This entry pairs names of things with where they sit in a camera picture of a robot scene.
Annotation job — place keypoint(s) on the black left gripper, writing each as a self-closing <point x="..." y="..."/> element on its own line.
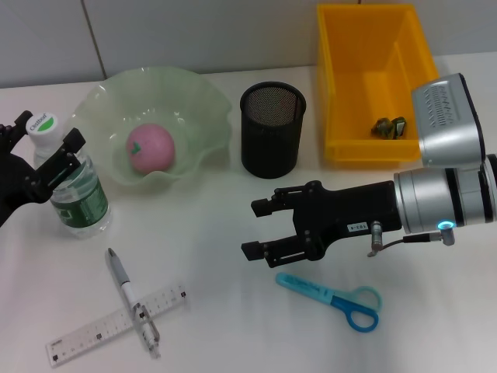
<point x="13" y="186"/>

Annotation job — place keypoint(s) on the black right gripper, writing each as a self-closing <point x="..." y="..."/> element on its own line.
<point x="349" y="210"/>

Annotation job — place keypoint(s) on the blue scissors with sheath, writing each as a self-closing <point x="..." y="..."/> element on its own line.
<point x="303" y="286"/>

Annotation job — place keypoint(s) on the clear green-label water bottle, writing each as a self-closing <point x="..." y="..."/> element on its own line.
<point x="81" y="202"/>

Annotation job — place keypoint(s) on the pink toy peach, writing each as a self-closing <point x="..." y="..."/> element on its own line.
<point x="151" y="149"/>

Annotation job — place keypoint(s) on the green plastic wrapper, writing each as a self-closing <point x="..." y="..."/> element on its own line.
<point x="388" y="127"/>

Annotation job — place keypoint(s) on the green glass fruit plate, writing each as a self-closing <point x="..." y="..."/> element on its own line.
<point x="108" y="105"/>

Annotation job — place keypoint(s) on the black mesh pen holder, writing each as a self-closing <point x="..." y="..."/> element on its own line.
<point x="272" y="128"/>

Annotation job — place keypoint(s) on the grey and white pen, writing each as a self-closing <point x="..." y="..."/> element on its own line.
<point x="124" y="285"/>

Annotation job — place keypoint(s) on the transparent plastic ruler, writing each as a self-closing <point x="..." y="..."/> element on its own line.
<point x="77" y="342"/>

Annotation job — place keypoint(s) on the yellow plastic bin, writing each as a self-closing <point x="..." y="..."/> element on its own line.
<point x="361" y="58"/>

